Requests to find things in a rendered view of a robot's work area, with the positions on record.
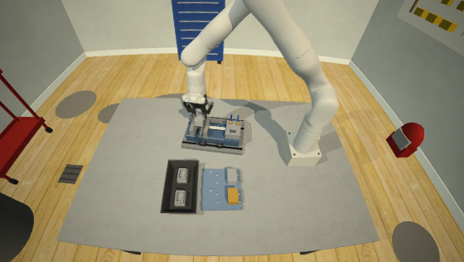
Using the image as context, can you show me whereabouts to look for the yellow rectangular block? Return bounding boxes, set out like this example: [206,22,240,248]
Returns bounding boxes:
[228,188,239,205]

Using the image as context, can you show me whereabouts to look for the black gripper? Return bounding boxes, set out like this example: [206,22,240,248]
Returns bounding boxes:
[183,93,214,120]

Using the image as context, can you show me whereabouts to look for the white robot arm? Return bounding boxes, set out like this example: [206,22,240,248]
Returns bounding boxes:
[181,0,339,154]

